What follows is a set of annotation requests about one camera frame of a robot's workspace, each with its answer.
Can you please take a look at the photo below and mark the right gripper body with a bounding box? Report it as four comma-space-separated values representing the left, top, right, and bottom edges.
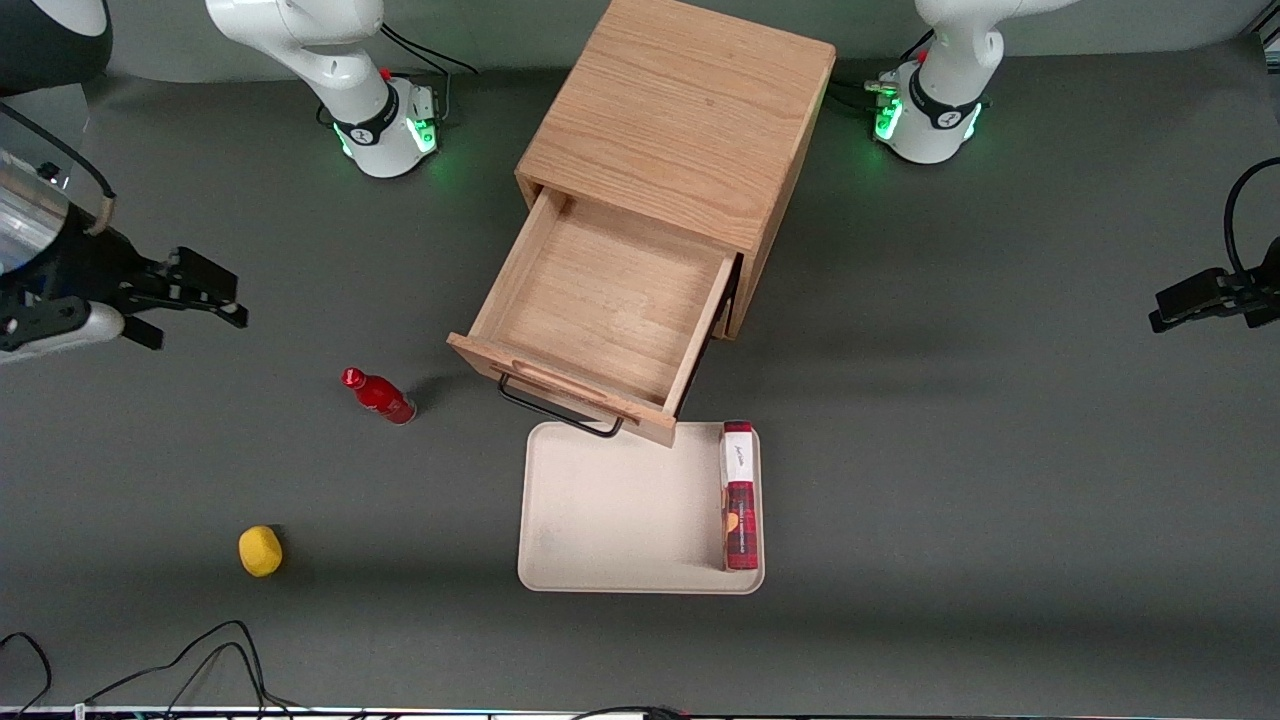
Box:
0, 215, 126, 301

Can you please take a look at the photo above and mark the black wire drawer handle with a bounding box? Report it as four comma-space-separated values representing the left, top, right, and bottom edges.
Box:
497, 373, 624, 439

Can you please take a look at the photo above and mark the wooden drawer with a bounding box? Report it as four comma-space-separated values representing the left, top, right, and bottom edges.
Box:
447, 185, 739, 448

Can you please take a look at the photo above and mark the wooden drawer cabinet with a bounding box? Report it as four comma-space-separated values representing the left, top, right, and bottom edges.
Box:
515, 0, 838, 341

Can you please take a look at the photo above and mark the red cola bottle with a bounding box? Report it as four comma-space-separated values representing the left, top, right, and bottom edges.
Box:
342, 367, 418, 426

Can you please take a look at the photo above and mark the yellow lemon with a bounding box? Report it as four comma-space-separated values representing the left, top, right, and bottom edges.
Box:
238, 525, 284, 579

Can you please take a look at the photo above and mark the beige plastic tray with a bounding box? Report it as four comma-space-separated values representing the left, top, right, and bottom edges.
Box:
517, 421, 766, 596

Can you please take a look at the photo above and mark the red snack box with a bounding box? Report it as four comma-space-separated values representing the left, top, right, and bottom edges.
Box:
720, 420, 760, 572

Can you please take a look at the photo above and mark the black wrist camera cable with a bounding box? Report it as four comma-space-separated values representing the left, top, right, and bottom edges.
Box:
0, 100, 118, 238

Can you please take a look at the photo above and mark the black arm base cable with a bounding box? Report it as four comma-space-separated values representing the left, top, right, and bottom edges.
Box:
828, 40, 901, 116
378, 22, 479, 126

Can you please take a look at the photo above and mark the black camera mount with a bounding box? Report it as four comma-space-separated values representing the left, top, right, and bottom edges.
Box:
1148, 235, 1280, 336

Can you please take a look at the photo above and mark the black mount cable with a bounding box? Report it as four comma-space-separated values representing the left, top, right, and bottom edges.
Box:
1224, 157, 1280, 276

